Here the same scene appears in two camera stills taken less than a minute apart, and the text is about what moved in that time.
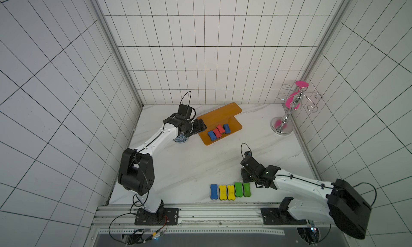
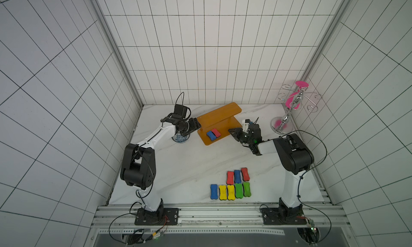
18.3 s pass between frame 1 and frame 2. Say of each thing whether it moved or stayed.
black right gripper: moved
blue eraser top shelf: stayed
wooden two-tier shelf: stayed
